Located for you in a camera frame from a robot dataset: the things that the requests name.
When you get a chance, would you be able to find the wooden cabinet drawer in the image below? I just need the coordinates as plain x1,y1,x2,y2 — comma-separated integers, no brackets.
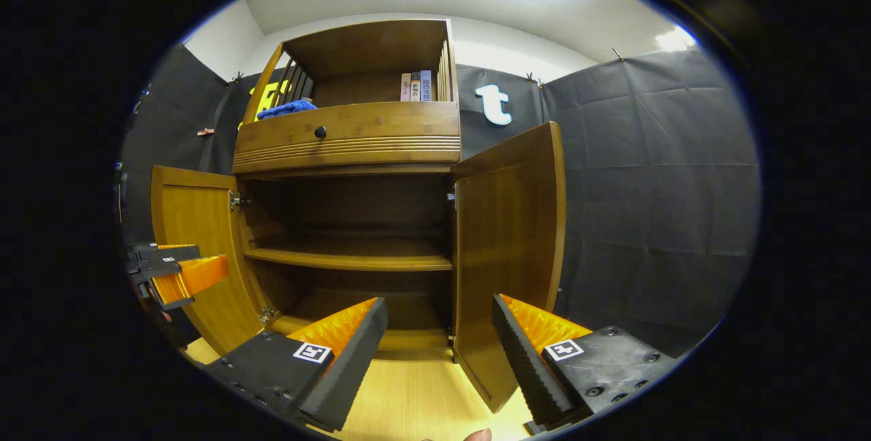
232,101,462,174

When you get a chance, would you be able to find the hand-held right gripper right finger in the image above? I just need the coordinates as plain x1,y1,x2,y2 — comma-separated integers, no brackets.
491,293,681,431

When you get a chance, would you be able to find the blue cloth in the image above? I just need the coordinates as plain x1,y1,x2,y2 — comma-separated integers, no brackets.
257,99,318,120

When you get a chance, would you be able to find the ceiling light panel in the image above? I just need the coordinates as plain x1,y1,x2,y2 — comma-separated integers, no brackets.
655,26,697,52

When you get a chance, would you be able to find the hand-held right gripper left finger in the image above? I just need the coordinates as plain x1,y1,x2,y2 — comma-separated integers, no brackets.
204,297,390,433

